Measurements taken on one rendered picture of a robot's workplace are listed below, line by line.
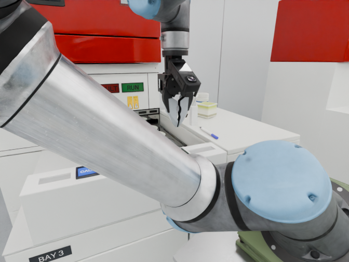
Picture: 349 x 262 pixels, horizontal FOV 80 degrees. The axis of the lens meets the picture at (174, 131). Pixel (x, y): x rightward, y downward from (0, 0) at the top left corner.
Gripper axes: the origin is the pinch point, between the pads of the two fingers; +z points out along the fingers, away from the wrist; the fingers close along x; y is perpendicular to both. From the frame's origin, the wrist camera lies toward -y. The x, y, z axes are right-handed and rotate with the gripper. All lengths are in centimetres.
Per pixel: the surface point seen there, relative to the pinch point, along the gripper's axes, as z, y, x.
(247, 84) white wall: 20, 210, -216
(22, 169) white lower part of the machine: 32, 57, 56
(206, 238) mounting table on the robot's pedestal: 24.0, -19.5, 0.8
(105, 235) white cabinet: 27.6, -5.0, 23.7
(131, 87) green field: -4, 58, 1
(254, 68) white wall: -4, 210, -228
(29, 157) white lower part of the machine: 27, 57, 52
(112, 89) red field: -3, 57, 11
